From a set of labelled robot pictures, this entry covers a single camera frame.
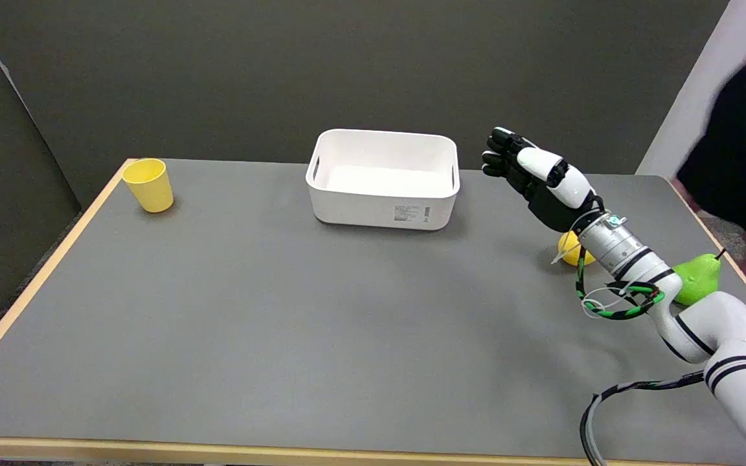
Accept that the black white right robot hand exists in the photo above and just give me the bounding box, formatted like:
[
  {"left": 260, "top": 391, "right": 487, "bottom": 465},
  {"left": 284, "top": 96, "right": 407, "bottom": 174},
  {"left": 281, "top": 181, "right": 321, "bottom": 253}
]
[{"left": 481, "top": 127, "right": 604, "bottom": 234}]

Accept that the yellow lemon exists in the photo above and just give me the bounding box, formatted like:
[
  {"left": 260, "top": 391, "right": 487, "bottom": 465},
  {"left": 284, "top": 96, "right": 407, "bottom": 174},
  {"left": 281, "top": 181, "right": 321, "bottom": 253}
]
[{"left": 558, "top": 231, "right": 596, "bottom": 267}]

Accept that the green pear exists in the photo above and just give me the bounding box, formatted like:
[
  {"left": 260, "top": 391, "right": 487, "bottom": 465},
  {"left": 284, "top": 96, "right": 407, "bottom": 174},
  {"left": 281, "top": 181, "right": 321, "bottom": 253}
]
[{"left": 672, "top": 249, "right": 727, "bottom": 307}]

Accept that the white plastic storage bin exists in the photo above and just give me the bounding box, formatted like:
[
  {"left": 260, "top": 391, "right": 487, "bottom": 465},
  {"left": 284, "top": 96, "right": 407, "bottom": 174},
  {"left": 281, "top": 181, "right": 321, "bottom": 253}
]
[{"left": 306, "top": 129, "right": 460, "bottom": 230}]

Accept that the person in black clothes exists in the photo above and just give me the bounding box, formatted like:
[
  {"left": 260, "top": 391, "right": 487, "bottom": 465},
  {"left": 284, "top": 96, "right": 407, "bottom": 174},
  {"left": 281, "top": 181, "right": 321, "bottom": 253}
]
[{"left": 676, "top": 0, "right": 746, "bottom": 311}]

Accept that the yellow plastic cup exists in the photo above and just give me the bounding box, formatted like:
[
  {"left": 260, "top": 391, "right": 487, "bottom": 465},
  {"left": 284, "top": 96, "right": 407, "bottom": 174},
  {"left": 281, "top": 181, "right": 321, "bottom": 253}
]
[{"left": 122, "top": 158, "right": 174, "bottom": 214}]

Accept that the green black braided cable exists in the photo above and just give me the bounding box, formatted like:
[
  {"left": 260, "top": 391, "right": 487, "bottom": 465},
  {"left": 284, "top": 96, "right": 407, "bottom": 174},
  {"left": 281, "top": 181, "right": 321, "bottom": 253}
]
[{"left": 574, "top": 244, "right": 666, "bottom": 321}]

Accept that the black grey cable loop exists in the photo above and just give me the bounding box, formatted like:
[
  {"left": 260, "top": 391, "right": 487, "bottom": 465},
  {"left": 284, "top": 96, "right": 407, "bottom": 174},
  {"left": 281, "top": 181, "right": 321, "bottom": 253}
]
[{"left": 580, "top": 370, "right": 708, "bottom": 466}]

